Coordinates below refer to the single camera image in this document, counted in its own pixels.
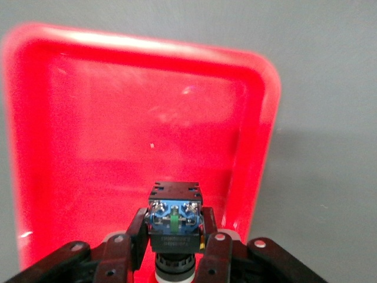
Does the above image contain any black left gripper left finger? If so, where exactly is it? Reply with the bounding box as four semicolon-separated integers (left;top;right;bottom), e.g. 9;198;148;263
0;206;153;283

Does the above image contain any red push button switch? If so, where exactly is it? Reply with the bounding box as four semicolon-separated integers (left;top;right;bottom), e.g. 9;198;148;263
146;180;207;283

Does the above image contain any red plastic tray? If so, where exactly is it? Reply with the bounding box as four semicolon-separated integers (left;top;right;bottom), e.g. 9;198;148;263
1;20;282;274

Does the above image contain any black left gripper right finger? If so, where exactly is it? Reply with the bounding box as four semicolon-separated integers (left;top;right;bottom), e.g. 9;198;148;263
194;206;328;283

